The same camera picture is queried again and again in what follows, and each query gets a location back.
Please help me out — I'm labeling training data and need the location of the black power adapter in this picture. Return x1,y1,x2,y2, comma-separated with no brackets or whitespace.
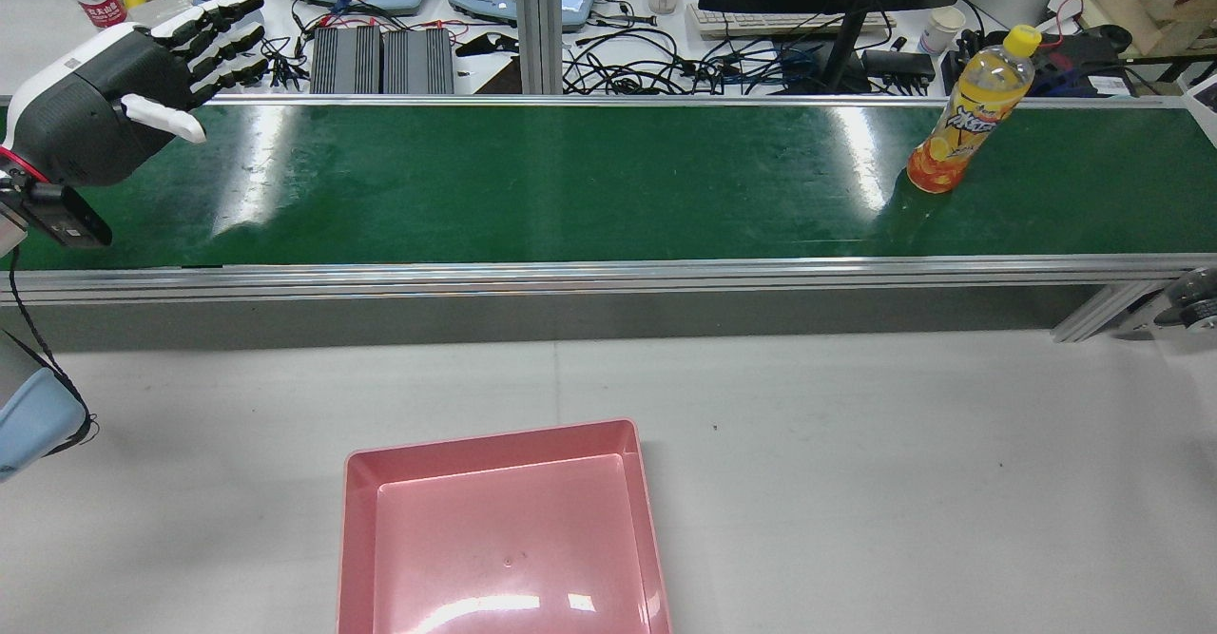
860,48,937,84

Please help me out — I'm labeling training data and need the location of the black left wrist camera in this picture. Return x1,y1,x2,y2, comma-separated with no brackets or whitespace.
0,178,113,250

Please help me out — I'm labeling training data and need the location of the thin red cable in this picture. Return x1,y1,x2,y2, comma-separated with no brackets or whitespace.
1041,0,1087,50

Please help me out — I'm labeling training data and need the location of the pink plastic basket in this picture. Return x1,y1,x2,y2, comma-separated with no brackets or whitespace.
337,418,673,634

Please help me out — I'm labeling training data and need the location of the white keyboard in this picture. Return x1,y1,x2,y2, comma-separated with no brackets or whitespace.
686,4,897,41

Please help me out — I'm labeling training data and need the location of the white paper cup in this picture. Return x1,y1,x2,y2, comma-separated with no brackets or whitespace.
918,5,967,55

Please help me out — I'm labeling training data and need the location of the black finned power supply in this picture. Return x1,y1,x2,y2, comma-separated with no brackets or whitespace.
311,26,383,95
382,28,455,95

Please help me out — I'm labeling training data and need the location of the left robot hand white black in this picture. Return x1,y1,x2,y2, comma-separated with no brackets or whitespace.
0,0,270,188

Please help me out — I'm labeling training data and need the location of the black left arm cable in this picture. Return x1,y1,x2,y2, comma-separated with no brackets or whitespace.
8,246,99,454

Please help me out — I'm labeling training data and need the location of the green conveyor belt aluminium frame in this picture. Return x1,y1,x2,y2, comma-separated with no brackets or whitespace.
0,94,1217,345

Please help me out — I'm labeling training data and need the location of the aluminium profile post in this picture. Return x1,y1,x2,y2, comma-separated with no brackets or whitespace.
512,0,564,95

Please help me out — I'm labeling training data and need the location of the orange juice bottle yellow cap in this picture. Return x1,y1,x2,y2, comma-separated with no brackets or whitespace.
906,24,1043,195

